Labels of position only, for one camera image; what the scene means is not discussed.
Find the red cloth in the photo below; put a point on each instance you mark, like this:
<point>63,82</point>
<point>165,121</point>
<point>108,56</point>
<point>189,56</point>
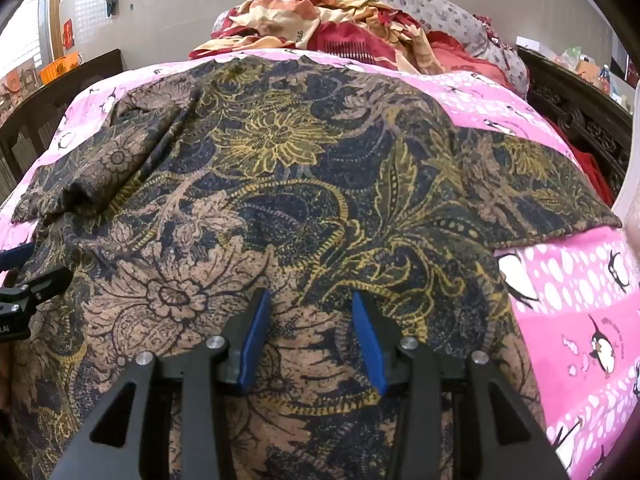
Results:
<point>592,170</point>

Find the dark carved wooden headboard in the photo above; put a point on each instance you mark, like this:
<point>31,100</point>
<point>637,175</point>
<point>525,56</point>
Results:
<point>575,110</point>

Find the assorted bottles and packets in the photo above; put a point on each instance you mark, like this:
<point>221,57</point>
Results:
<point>585,67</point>

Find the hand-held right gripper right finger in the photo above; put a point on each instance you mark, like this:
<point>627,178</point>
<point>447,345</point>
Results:
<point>371,345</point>

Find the grey floral pillow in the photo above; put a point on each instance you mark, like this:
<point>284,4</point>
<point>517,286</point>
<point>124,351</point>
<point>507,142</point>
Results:
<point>440,5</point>

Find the pink penguin print blanket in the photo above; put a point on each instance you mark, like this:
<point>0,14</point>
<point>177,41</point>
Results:
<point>565,280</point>

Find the dark wooden cabinet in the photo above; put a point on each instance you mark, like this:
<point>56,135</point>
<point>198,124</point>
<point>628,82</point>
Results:
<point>30,135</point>

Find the red wall sign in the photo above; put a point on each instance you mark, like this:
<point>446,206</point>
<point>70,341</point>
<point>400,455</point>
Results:
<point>68,34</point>

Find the lattice window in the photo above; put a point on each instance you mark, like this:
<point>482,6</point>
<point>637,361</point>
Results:
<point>25,35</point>

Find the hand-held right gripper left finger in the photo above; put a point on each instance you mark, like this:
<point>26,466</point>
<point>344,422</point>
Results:
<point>252,340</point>

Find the orange plastic basket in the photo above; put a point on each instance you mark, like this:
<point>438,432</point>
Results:
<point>59,69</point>

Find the red orange floral quilt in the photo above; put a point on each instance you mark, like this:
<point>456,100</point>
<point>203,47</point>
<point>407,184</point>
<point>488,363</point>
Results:
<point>280,20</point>

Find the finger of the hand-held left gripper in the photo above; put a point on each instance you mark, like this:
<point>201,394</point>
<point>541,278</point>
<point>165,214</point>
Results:
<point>12,257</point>
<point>42,282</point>

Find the brown floral batik garment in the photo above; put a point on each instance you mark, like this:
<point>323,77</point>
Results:
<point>300,185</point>

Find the coral pink blanket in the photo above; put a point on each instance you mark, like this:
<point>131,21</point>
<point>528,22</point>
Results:
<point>460,60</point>

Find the white furniture piece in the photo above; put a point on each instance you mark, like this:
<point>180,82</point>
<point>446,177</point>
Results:
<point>629,210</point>

